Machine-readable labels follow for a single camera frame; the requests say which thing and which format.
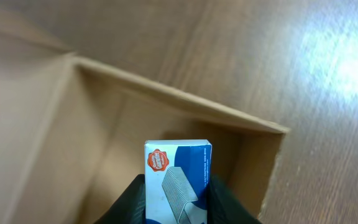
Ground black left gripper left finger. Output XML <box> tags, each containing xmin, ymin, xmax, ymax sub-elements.
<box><xmin>94</xmin><ymin>174</ymin><xmax>145</xmax><ymax>224</ymax></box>

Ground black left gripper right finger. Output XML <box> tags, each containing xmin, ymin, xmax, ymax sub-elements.
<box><xmin>207</xmin><ymin>175</ymin><xmax>261</xmax><ymax>224</ymax></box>

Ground white blue staples box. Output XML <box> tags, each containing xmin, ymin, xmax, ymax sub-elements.
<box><xmin>144</xmin><ymin>139</ymin><xmax>212</xmax><ymax>224</ymax></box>

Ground brown cardboard box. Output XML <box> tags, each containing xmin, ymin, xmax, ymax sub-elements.
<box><xmin>0</xmin><ymin>8</ymin><xmax>288</xmax><ymax>223</ymax></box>

